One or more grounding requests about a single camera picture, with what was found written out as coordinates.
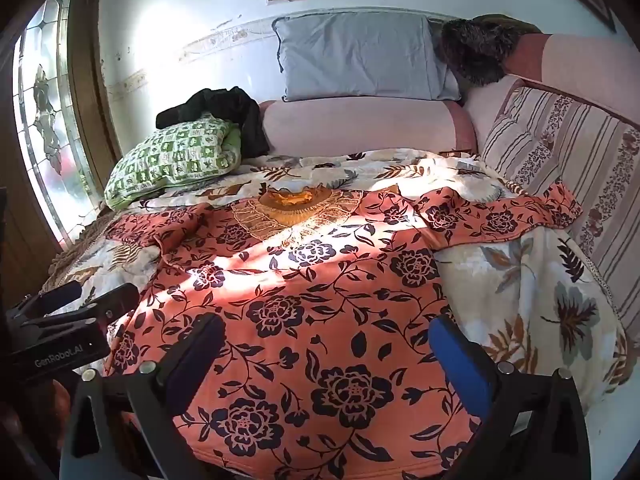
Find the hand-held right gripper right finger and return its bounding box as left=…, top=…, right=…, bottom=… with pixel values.
left=428, top=314, right=593, bottom=480

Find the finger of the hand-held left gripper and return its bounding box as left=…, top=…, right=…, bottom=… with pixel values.
left=10, top=280, right=84, bottom=318
left=35, top=282, right=140, bottom=332

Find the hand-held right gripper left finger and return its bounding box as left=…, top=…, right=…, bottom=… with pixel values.
left=60, top=312, right=227, bottom=480

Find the orange floral shirt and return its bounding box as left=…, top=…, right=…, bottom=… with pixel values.
left=102, top=182, right=584, bottom=480

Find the white leaf print blanket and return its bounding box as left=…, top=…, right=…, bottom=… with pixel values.
left=42, top=147, right=632, bottom=413

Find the green patterned pillow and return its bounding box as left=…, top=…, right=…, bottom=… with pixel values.
left=103, top=114, right=242, bottom=211

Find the stained glass window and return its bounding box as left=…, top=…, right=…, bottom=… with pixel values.
left=12, top=0, right=108, bottom=250

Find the black cloth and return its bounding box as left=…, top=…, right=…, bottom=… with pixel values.
left=156, top=87, right=271, bottom=159

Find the striped floral cushion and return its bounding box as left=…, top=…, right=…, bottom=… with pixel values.
left=477, top=80, right=640, bottom=323

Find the pink bolster cushion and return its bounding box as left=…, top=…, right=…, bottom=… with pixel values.
left=257, top=32, right=640, bottom=159

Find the dark furry cushion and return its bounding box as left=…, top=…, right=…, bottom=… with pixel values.
left=441, top=19, right=526, bottom=87

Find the grey pillow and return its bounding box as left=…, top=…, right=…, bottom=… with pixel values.
left=272, top=10, right=463, bottom=104

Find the olive cloth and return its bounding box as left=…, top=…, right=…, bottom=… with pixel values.
left=472, top=13, right=542, bottom=36

